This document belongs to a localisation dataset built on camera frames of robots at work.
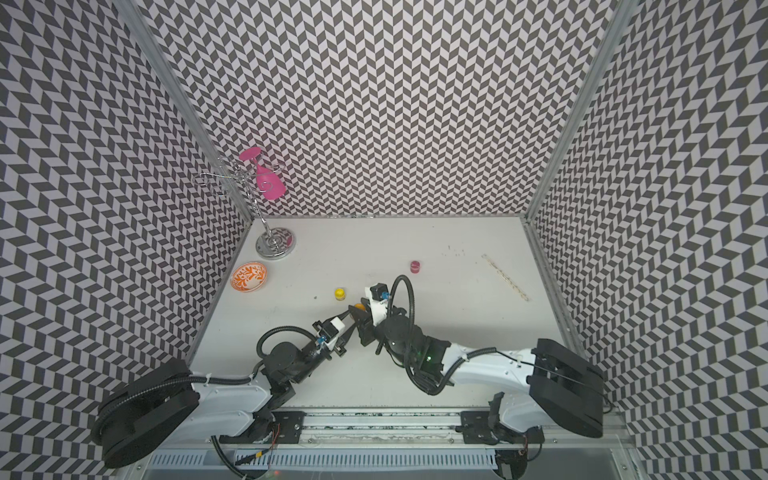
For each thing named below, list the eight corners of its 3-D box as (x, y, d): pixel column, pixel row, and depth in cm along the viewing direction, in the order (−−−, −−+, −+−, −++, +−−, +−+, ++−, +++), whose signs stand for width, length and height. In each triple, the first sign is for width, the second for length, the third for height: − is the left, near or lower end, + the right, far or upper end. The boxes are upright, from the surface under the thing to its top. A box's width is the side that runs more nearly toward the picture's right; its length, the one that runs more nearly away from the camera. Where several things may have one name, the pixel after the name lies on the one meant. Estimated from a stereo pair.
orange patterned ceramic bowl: (230, 292, 99) (225, 286, 96) (240, 268, 105) (236, 262, 102) (262, 292, 99) (258, 286, 96) (270, 268, 105) (267, 262, 102)
